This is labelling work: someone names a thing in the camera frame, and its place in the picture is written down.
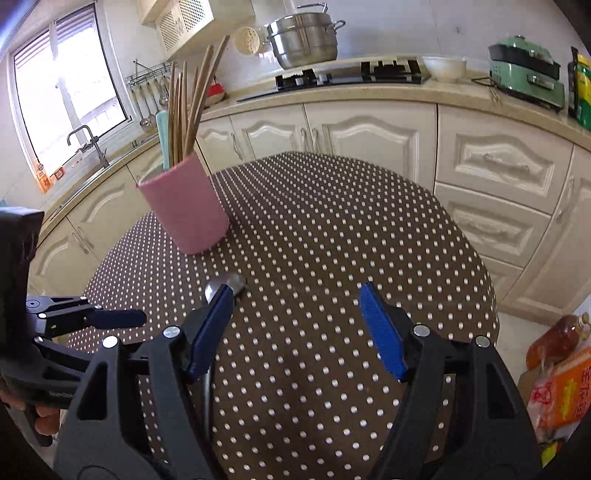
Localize steel steamer pot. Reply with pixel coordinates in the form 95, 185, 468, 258
265, 2, 347, 71

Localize person's left hand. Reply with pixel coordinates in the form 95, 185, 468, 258
0, 388, 63, 437

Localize white framed window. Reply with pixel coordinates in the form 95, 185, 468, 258
7, 4, 130, 181

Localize steel kitchen faucet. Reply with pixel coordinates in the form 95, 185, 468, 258
67, 124, 110, 169

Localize pale teal spatula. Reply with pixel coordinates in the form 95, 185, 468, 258
156, 110, 169, 172

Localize dark glass bottle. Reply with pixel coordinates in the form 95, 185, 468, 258
568, 46, 580, 121

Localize steel wall utensil rack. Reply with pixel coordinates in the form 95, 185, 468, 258
124, 58, 172, 88

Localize brown polka dot tablecloth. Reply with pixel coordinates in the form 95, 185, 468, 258
67, 151, 502, 467

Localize hanging steel ladle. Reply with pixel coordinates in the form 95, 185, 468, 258
134, 85, 151, 129

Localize bundle of chopsticks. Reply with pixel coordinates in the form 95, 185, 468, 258
166, 34, 230, 169

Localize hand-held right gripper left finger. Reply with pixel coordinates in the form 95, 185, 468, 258
53, 283, 236, 480

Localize orange food packet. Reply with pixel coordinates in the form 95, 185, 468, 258
526, 353, 591, 444

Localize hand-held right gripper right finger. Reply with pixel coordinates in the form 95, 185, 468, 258
360, 283, 541, 480

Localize yellow green bottle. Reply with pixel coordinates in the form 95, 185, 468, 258
575, 53, 591, 130

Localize green electric cooker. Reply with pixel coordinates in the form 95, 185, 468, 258
488, 35, 566, 112

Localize cream lower cabinets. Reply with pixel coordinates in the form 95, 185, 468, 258
28, 99, 591, 324

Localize black glass gas stove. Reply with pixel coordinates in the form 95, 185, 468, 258
236, 58, 432, 103

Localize white ceramic bowl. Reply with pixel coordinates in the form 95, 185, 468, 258
421, 55, 468, 83

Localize pink utensil cup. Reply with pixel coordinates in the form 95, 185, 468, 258
137, 153, 232, 256

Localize cream plastic colander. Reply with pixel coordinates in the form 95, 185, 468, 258
234, 26, 271, 57

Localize cream lattice door cabinet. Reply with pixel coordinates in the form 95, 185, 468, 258
139, 0, 257, 61

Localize cooking oil bottle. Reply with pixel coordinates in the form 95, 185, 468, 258
526, 311, 591, 370

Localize steel spoon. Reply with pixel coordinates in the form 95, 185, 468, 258
198, 271, 249, 444

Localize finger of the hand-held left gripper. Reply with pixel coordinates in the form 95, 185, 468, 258
33, 337, 99, 385
25, 296, 147, 340

